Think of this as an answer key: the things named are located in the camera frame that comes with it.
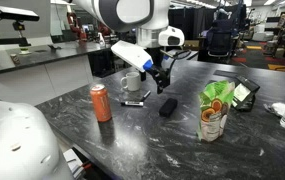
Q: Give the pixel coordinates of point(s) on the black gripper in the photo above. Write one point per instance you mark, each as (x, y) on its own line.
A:
(159, 73)

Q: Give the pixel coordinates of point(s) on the white ceramic mug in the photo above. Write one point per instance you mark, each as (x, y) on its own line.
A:
(133, 81)

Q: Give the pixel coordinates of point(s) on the black eraser block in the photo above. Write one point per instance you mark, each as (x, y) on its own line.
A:
(168, 107)

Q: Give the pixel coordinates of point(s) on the black and white marker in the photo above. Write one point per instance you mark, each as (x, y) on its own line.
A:
(133, 103)

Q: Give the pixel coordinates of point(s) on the brown cardboard box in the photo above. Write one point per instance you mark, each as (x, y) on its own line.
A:
(191, 45)

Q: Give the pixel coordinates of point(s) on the green snack bag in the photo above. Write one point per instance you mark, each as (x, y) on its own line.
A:
(215, 113)

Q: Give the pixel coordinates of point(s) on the orange soda can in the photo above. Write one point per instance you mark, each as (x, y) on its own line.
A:
(101, 105)

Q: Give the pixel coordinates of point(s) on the black flat pad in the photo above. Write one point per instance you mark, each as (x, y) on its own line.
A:
(225, 73)

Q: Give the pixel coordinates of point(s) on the black curtain partition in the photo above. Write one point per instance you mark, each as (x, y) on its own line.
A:
(188, 23)

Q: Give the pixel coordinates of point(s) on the black office chair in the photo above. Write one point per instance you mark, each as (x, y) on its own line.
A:
(220, 41)

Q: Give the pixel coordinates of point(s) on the white spray bottle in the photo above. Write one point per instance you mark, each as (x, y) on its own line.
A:
(101, 39)

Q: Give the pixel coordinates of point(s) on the white cabinet with dark counter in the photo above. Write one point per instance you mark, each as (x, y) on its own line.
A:
(65, 76)

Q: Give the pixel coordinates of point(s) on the red background robot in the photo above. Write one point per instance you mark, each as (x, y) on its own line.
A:
(73, 23)

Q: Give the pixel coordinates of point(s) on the crumpled clear plastic wrapper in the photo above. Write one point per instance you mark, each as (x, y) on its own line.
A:
(277, 108)

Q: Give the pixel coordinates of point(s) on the small pale dish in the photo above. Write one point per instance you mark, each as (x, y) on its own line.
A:
(24, 51)

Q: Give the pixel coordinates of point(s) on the small brown can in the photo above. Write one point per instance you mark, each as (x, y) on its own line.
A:
(14, 59)

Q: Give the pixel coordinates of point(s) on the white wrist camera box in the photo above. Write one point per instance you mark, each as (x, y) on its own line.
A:
(132, 55)

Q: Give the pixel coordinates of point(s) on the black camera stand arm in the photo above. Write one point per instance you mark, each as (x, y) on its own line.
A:
(5, 41)

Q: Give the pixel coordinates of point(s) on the black stereo camera bar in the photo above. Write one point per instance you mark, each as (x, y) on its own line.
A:
(13, 12)

